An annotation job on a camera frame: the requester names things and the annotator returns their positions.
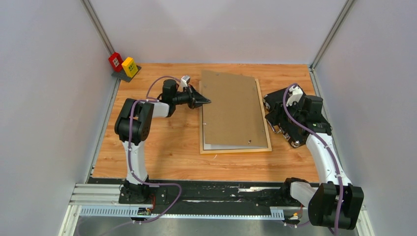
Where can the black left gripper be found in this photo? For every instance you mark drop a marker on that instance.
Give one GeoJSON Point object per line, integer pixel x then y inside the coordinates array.
{"type": "Point", "coordinates": [196, 100]}

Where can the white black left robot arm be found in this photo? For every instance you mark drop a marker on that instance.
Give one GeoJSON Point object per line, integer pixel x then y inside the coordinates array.
{"type": "Point", "coordinates": [133, 127]}

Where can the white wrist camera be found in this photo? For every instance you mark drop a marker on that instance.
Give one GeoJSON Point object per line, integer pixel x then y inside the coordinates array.
{"type": "Point", "coordinates": [295, 95]}
{"type": "Point", "coordinates": [184, 81]}

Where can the landscape photo print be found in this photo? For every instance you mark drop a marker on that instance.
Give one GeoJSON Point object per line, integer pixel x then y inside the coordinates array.
{"type": "Point", "coordinates": [210, 146]}

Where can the yellow toy house block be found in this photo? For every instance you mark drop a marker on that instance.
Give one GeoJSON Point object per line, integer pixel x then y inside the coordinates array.
{"type": "Point", "coordinates": [129, 66]}

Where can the aluminium front rail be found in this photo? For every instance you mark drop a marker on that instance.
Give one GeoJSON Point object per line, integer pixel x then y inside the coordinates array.
{"type": "Point", "coordinates": [100, 200]}

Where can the light wooden picture frame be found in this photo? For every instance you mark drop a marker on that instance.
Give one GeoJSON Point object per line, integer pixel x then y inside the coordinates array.
{"type": "Point", "coordinates": [202, 150]}

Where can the red toy house block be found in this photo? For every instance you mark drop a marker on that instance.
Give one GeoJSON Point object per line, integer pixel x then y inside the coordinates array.
{"type": "Point", "coordinates": [115, 61]}

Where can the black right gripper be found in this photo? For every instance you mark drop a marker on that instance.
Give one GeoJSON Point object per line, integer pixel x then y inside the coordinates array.
{"type": "Point", "coordinates": [294, 103]}

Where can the brown cardboard backing sheet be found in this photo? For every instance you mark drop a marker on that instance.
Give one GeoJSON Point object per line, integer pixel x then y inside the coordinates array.
{"type": "Point", "coordinates": [234, 115]}

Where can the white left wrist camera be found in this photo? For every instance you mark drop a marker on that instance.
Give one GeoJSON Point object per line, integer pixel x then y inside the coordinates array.
{"type": "Point", "coordinates": [184, 81]}

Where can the black ribbed frame backing board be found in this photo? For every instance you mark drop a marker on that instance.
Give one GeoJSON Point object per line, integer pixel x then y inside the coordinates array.
{"type": "Point", "coordinates": [307, 111]}

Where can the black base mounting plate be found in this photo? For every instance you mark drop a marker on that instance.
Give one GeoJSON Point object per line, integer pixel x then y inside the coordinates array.
{"type": "Point", "coordinates": [193, 197]}

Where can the grey toy base plate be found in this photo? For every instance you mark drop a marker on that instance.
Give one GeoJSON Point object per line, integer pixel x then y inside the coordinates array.
{"type": "Point", "coordinates": [122, 76]}

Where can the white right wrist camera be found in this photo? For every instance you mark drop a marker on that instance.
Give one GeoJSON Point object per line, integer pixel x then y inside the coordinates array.
{"type": "Point", "coordinates": [295, 95]}

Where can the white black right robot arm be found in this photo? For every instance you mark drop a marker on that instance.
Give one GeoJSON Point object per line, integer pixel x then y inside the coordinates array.
{"type": "Point", "coordinates": [336, 202]}

